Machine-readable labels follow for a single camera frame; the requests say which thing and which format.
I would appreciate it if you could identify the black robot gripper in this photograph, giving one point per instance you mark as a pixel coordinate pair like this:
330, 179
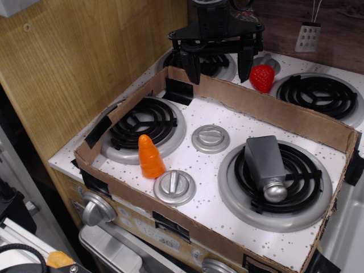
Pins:
217, 31

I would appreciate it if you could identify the grey pepper shaker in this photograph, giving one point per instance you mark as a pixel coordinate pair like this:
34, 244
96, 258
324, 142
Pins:
266, 165

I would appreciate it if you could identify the back left black burner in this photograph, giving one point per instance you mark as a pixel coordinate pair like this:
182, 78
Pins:
222, 67

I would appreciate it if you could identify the black burner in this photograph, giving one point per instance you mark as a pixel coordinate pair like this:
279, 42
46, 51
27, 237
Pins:
307, 181
323, 93
222, 67
157, 118

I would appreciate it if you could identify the red toy strawberry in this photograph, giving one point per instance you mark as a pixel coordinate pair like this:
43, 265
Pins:
262, 77

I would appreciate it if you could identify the silver back knob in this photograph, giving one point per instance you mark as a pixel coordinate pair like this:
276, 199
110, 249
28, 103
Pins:
267, 59

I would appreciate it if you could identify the silver hanging strainer spoon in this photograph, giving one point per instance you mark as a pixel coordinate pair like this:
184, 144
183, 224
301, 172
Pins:
247, 16

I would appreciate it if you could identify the silver upper centre knob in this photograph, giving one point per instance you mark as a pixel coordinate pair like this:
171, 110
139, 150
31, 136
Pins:
210, 139

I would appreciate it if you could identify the front left black burner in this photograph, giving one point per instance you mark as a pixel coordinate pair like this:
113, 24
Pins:
157, 118

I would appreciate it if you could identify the back right black burner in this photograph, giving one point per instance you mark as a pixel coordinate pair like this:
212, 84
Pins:
323, 93

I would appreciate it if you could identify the orange toy carrot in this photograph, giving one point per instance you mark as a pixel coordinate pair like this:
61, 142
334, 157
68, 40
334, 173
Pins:
151, 161

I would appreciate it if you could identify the silver lower centre knob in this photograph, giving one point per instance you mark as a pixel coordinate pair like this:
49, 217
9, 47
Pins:
174, 187

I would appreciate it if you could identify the front right black burner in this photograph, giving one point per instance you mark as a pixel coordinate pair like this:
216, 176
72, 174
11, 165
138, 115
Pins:
307, 181

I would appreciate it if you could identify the silver front oven knob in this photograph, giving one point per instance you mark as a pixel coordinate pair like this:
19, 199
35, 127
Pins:
96, 210

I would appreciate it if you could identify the silver oven knob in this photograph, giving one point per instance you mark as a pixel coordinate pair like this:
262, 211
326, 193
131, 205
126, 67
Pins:
96, 210
210, 265

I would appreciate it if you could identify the silver bottom oven knob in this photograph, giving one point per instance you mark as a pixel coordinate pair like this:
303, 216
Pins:
210, 265

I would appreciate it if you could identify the orange object bottom left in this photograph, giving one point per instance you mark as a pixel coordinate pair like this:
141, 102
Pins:
58, 259

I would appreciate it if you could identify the brown cardboard tray wall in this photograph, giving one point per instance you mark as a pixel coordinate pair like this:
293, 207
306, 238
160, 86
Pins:
243, 113

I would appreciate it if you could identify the silver oven door handle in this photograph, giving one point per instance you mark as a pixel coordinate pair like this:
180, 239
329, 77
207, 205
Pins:
120, 251

